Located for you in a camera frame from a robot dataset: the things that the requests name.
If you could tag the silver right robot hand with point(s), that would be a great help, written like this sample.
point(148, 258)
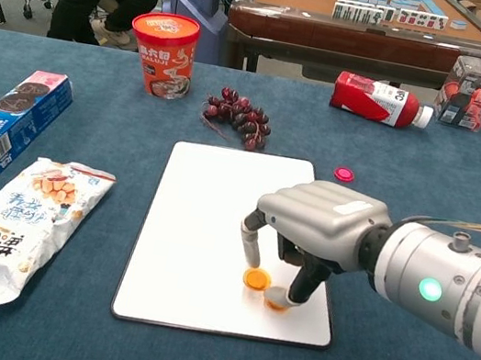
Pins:
point(322, 218)

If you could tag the row of red-faced mahjong tiles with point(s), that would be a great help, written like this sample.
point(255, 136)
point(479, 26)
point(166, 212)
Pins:
point(420, 19)

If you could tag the orange instant noodle cup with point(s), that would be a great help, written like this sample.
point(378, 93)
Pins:
point(161, 59)

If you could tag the blue cookie box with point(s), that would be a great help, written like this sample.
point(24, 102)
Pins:
point(8, 120)

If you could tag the row of green-faced mahjong tiles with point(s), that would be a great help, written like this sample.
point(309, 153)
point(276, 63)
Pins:
point(363, 14)

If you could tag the brown mahjong table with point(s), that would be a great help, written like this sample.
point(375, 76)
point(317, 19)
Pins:
point(362, 43)

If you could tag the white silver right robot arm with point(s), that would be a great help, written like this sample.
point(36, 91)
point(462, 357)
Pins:
point(460, 279)

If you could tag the single blue white mahjong tile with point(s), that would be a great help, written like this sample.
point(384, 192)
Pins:
point(459, 25)

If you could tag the clear box with red toy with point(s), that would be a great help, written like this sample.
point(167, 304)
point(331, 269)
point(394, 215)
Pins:
point(469, 99)

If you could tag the white rectangular board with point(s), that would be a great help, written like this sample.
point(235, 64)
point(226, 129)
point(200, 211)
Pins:
point(204, 229)

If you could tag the pink disc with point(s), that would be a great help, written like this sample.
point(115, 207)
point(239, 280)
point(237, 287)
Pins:
point(344, 174)

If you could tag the white snack bag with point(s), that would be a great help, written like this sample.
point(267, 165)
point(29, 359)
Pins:
point(23, 221)

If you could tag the row of blue-backed mahjong tiles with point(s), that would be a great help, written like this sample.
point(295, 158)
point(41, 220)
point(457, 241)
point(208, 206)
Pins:
point(379, 0)

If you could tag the bunch of dark red grapes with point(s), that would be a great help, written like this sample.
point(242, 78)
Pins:
point(238, 114)

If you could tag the red juice bottle white cap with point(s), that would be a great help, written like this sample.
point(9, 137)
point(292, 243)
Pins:
point(375, 101)

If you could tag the blue grey machine base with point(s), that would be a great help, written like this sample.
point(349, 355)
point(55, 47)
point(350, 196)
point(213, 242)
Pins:
point(197, 0)

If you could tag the orange disc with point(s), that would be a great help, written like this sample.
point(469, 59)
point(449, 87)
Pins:
point(277, 308)
point(256, 279)

